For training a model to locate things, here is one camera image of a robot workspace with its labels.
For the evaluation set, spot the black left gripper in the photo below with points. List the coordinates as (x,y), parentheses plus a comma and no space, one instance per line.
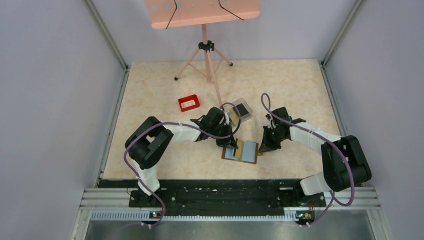
(227,142)

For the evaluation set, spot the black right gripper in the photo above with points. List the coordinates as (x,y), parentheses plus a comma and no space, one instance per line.
(267,144)

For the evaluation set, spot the brown leather card holder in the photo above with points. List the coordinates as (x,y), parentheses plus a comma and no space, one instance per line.
(247,152)

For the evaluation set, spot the clear acrylic card box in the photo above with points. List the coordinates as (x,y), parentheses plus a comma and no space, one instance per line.
(233,113)

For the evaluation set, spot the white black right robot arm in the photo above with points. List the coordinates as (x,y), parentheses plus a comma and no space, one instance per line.
(343,160)

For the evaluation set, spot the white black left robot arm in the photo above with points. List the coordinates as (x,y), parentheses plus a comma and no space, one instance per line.
(146,146)

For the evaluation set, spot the yellow card in box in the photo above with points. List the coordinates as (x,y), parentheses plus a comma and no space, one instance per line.
(238,152)

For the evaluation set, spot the black card in box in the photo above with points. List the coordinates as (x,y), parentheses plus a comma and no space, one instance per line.
(243,111)

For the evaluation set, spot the pink music stand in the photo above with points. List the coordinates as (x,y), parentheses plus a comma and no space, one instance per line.
(165,14)

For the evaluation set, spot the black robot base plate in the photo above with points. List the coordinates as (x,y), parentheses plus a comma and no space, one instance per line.
(219,198)

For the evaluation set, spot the aluminium frame rail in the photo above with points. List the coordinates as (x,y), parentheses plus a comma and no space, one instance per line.
(112,204)

